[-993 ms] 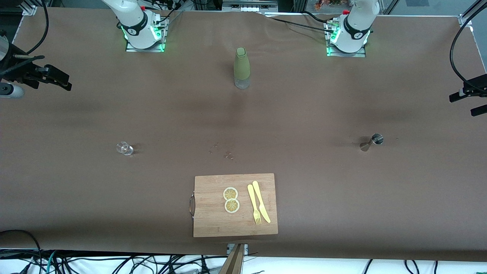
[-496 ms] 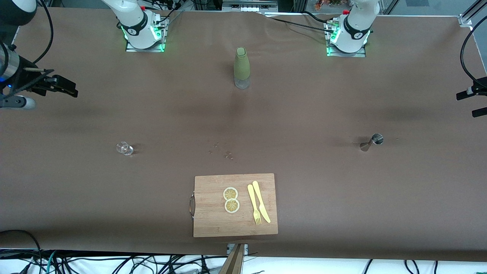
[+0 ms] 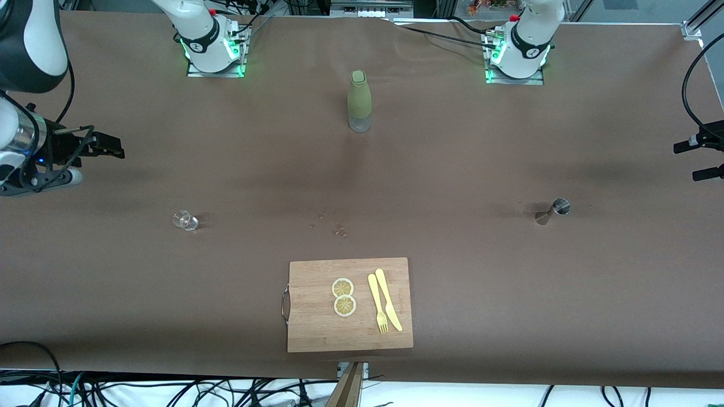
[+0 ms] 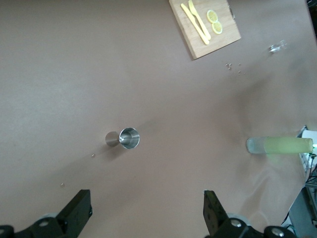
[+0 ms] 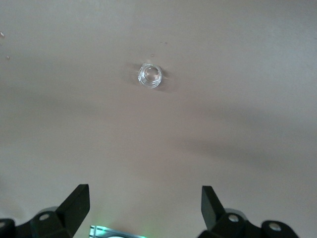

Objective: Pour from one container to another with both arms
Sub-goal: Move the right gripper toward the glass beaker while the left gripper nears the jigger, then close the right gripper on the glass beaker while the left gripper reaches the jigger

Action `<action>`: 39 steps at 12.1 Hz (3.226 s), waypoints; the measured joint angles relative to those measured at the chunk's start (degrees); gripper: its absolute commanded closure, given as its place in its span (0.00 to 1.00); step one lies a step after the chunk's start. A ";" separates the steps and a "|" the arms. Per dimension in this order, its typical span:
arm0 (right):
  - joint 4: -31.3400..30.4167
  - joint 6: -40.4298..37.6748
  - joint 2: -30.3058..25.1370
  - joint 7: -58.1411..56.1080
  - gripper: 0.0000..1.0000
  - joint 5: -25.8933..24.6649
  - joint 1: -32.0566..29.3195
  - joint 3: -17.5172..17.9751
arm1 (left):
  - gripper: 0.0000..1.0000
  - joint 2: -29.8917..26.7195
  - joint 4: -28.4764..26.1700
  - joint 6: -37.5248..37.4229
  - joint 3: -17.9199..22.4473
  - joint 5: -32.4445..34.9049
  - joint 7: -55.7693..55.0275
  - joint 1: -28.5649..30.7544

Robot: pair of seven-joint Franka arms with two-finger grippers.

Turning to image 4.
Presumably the yellow plastic knife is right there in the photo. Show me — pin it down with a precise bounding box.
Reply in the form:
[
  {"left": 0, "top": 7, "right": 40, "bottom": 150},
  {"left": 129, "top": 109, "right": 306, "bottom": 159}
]
[{"left": 180, "top": 2, "right": 210, "bottom": 46}]

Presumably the yellow plastic fork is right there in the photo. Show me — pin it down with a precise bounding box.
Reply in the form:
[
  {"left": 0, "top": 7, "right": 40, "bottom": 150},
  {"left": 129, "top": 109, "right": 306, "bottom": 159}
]
[{"left": 188, "top": 0, "right": 211, "bottom": 42}]

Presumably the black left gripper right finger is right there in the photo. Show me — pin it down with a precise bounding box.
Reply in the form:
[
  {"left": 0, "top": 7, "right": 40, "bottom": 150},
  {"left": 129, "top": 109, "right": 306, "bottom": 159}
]
[{"left": 203, "top": 190, "right": 296, "bottom": 238}]

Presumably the small clear glass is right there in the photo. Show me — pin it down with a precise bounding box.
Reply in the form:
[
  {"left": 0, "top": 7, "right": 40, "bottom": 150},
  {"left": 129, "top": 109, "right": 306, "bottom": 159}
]
[{"left": 268, "top": 39, "right": 288, "bottom": 54}]

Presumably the steel double jigger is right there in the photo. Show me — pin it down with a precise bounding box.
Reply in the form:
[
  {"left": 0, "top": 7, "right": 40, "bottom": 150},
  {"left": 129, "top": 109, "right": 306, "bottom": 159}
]
[{"left": 105, "top": 127, "right": 141, "bottom": 150}]

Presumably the lemon slice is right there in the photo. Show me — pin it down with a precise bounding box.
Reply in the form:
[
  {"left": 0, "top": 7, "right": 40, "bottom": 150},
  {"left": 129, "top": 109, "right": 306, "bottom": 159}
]
[
  {"left": 211, "top": 21, "right": 223, "bottom": 35},
  {"left": 207, "top": 9, "right": 219, "bottom": 23}
]

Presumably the wooden cutting board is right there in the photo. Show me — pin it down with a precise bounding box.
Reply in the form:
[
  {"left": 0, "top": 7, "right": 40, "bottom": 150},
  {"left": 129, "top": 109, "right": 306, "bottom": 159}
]
[{"left": 168, "top": 0, "right": 242, "bottom": 60}]

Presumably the green sleeved glass bottle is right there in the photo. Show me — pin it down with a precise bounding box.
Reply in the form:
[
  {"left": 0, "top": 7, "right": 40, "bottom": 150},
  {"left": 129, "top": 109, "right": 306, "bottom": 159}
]
[{"left": 246, "top": 135, "right": 314, "bottom": 155}]

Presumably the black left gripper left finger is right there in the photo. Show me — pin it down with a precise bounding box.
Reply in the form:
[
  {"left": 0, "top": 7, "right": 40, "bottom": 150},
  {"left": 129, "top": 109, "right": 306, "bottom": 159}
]
[{"left": 0, "top": 189, "right": 93, "bottom": 238}]

